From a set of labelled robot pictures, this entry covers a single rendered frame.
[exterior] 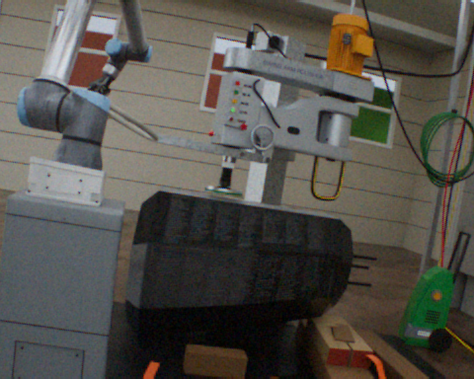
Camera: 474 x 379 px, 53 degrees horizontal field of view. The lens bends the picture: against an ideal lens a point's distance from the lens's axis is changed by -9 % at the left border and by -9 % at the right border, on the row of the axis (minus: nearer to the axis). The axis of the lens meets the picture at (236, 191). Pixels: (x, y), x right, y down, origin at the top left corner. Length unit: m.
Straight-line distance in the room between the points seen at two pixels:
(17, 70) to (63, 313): 7.66
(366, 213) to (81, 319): 8.55
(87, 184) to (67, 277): 0.32
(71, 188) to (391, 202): 8.83
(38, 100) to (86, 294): 0.71
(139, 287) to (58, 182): 1.03
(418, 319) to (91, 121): 2.72
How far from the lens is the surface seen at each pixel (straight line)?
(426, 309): 3.74
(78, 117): 1.80
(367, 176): 9.89
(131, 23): 2.31
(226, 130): 2.85
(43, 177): 1.76
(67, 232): 1.68
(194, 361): 2.54
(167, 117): 8.88
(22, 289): 1.76
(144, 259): 2.58
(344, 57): 3.24
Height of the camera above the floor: 1.07
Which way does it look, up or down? 3 degrees down
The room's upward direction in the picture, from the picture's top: 10 degrees clockwise
